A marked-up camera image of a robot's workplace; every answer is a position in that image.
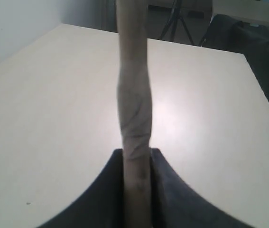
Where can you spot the dark chair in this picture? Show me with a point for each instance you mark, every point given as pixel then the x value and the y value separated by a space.
pixel 228 34

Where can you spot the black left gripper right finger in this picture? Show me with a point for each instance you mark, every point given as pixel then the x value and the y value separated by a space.
pixel 176 205

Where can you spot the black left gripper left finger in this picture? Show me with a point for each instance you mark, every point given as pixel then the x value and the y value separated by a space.
pixel 101 205

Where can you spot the white wooden paint brush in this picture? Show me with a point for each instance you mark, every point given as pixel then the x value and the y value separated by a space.
pixel 134 111

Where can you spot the black camera tripod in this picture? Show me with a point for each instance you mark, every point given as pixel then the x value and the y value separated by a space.
pixel 187 24

